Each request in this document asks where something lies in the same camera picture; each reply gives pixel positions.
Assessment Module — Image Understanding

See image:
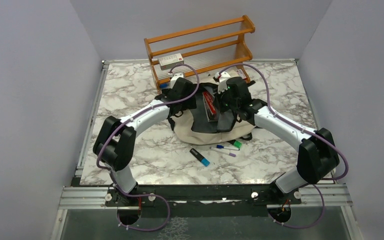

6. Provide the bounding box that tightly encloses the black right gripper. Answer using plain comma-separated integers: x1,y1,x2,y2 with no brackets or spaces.
212,85,239,114

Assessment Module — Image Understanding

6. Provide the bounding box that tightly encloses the red Treehouse book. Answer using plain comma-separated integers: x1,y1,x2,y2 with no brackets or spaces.
202,91,218,122

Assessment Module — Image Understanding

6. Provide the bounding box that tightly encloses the beige canvas backpack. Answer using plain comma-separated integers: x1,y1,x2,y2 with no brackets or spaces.
168,76,255,145

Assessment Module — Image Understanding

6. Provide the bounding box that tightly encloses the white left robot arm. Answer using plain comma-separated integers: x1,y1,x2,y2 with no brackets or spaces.
92,77,199,206

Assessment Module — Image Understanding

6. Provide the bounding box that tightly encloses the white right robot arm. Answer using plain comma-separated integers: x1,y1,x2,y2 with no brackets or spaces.
214,77,340,204

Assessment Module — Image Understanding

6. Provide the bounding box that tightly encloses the small red white box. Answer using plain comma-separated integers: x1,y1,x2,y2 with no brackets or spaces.
236,69,248,81

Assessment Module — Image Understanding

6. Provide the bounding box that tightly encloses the white red box on shelf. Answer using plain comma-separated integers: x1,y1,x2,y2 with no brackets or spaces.
157,53,184,71

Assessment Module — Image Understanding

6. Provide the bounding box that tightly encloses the green-capped marker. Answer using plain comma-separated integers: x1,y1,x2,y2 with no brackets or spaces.
228,140,242,149

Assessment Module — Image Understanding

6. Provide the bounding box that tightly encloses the white blue-capped pen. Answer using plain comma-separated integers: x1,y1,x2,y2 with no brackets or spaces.
216,144,240,151

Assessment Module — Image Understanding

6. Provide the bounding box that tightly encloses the wooden two-tier shelf rack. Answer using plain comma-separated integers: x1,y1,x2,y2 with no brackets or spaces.
144,15,256,91

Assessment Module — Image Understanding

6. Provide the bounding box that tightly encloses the white purple-capped pen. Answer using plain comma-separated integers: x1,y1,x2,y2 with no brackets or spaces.
210,147,236,158

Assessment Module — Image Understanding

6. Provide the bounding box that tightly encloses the black blue highlighter marker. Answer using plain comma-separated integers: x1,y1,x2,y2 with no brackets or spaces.
189,148,210,167

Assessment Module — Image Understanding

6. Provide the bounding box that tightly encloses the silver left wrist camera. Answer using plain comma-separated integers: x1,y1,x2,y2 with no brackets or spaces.
169,73,184,88

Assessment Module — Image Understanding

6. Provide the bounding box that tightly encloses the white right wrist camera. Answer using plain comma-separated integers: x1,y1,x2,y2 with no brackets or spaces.
214,71,232,94

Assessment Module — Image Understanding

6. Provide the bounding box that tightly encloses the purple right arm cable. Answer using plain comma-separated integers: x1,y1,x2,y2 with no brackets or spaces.
213,62,350,230

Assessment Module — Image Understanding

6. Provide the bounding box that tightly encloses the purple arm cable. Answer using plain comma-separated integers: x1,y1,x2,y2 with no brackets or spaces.
95,63,201,233
213,62,350,230

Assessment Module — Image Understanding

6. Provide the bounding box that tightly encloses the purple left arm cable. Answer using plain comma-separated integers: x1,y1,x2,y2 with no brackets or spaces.
95,63,201,233

